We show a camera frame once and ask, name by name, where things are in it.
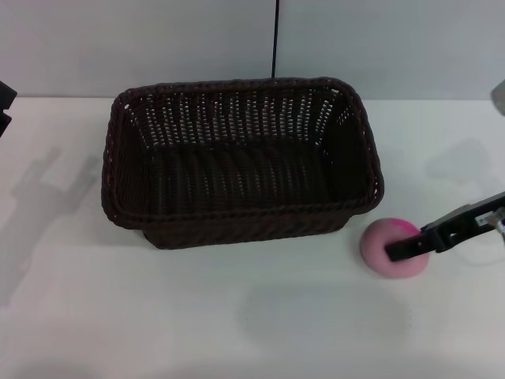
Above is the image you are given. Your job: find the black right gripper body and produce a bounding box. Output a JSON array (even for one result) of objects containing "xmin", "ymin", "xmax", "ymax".
[{"xmin": 476, "ymin": 208, "xmax": 505, "ymax": 238}]

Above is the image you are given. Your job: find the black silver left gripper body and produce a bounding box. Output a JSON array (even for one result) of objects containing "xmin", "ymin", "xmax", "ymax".
[{"xmin": 0, "ymin": 80, "xmax": 18, "ymax": 138}]

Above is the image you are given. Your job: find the pink soft ball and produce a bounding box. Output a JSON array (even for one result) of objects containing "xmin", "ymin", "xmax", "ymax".
[{"xmin": 361, "ymin": 216, "xmax": 430, "ymax": 280}]

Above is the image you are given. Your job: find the dark brown woven basket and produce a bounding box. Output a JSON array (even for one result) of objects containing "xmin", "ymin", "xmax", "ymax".
[{"xmin": 101, "ymin": 77, "xmax": 384, "ymax": 250}]

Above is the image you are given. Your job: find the black hanging cable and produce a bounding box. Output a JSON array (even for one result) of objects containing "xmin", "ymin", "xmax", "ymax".
[{"xmin": 271, "ymin": 0, "xmax": 281, "ymax": 79}]

